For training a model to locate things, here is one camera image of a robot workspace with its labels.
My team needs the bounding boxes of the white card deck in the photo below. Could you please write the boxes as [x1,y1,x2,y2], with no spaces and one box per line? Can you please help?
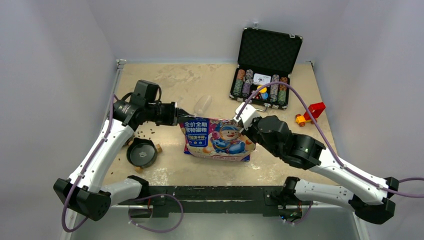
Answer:
[253,73,272,86]

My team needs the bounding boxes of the red toy block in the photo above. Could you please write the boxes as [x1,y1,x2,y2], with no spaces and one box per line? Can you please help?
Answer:
[295,102,326,127]

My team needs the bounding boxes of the clear plastic scoop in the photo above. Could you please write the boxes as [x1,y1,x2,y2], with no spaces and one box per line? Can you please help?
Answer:
[193,95,213,117]

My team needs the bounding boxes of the yellow poker chip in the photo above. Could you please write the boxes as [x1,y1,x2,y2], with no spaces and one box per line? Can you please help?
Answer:
[257,85,268,94]

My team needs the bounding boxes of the pet food bag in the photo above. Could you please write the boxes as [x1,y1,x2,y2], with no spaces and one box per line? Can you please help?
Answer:
[179,117,256,162]

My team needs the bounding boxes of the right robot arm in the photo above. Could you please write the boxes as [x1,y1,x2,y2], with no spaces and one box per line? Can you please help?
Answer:
[240,114,399,225]

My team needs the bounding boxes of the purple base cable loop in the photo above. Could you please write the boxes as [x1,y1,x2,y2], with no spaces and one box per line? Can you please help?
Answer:
[128,193,184,233]

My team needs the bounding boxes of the black poker chip case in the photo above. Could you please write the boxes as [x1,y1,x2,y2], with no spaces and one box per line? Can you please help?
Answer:
[229,27,304,110]

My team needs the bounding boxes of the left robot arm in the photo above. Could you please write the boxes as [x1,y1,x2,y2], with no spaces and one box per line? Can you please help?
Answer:
[53,80,194,222]

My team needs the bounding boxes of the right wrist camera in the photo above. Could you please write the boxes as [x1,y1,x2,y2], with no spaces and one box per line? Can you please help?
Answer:
[233,102,260,130]

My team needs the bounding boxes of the black pet bowl paw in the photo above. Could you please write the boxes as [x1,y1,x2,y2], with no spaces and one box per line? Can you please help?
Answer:
[126,137,163,173]

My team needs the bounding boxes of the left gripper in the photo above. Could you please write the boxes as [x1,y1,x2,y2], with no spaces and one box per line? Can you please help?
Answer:
[143,100,193,126]

